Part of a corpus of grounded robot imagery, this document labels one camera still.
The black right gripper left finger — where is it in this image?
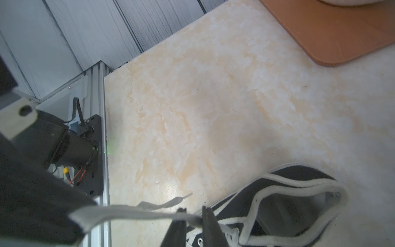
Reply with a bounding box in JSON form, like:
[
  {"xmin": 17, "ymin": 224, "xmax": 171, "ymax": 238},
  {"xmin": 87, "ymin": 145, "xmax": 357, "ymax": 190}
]
[{"xmin": 160, "ymin": 220, "xmax": 187, "ymax": 247}]

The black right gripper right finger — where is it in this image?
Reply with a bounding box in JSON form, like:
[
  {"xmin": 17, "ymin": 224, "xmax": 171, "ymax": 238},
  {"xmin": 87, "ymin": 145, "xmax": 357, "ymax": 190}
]
[{"xmin": 202, "ymin": 206, "xmax": 229, "ymax": 247}]

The black white canvas sneaker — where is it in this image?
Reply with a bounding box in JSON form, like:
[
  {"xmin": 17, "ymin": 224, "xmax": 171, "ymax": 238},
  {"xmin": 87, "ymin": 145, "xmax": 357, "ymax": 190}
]
[{"xmin": 185, "ymin": 163, "xmax": 349, "ymax": 247}]

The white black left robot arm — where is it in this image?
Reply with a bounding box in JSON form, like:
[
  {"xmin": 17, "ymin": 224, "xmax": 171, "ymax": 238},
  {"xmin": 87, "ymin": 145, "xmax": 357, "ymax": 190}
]
[{"xmin": 1, "ymin": 63, "xmax": 103, "ymax": 246}]

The brown leather mat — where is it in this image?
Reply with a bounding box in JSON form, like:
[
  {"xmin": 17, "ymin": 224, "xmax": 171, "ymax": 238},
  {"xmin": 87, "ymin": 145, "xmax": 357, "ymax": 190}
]
[{"xmin": 262, "ymin": 1, "xmax": 395, "ymax": 67}]

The yellow rimmed plate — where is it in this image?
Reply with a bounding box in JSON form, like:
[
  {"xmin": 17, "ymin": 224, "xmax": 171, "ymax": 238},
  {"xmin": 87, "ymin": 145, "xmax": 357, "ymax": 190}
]
[{"xmin": 320, "ymin": 0, "xmax": 384, "ymax": 7}]

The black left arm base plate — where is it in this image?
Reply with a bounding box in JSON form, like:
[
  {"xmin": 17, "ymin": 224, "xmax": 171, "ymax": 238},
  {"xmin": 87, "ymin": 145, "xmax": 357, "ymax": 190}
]
[{"xmin": 73, "ymin": 114, "xmax": 104, "ymax": 199}]

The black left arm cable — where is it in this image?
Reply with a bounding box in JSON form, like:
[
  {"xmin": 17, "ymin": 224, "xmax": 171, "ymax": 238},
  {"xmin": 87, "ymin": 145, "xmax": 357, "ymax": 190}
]
[{"xmin": 63, "ymin": 97, "xmax": 93, "ymax": 130}]

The aluminium front rail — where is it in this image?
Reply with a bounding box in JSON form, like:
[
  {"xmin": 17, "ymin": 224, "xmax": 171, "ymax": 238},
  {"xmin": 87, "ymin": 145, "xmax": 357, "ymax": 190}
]
[{"xmin": 35, "ymin": 61, "xmax": 112, "ymax": 247}]

